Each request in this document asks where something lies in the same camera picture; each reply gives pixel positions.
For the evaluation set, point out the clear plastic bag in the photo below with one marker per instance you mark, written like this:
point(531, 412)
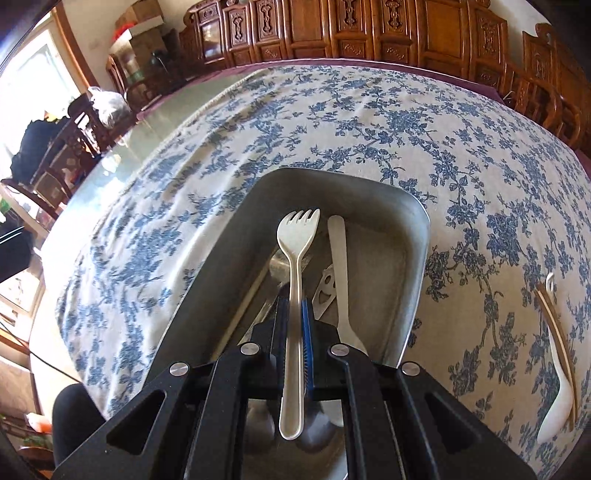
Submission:
point(110, 107)

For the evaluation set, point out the person's leg in dark pants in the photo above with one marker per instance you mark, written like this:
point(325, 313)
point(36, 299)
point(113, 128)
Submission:
point(76, 424)

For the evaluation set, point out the white flat box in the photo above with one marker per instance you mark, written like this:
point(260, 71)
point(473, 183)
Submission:
point(134, 32)

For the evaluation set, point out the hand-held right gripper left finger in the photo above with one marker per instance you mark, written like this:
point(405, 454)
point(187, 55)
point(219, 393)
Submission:
point(277, 341)

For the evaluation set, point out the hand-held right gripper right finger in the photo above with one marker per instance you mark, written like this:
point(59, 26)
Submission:
point(307, 346)

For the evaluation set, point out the wooden chopstick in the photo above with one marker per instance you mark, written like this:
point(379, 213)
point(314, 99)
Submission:
point(561, 341)

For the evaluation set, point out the carved wooden sofa bench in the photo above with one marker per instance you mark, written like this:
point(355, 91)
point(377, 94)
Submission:
point(360, 32)

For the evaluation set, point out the white plastic knife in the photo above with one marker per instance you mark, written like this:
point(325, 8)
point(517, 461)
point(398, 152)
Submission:
point(341, 277)

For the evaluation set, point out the small wooden armchair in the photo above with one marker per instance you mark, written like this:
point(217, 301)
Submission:
point(138, 83)

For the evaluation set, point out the black bag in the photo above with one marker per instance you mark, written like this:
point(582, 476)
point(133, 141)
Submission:
point(37, 147)

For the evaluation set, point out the white plastic fork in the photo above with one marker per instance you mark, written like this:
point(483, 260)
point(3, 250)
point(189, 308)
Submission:
point(295, 258)

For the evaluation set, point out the large brown cardboard box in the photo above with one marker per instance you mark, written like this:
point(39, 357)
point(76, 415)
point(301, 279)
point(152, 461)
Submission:
point(147, 50)

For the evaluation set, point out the rectangular metal tray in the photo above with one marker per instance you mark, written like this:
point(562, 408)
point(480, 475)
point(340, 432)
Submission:
point(378, 258)

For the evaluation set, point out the blue floral tablecloth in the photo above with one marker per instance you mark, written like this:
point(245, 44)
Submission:
point(369, 134)

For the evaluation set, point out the carved wooden armchair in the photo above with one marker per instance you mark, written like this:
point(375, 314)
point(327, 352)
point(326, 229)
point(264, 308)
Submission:
point(549, 87)

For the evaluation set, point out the wooden dining chair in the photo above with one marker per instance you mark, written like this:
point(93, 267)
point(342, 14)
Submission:
point(90, 129)
point(51, 170)

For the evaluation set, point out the wooden door frame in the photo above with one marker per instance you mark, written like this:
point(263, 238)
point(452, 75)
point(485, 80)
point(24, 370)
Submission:
point(69, 41)

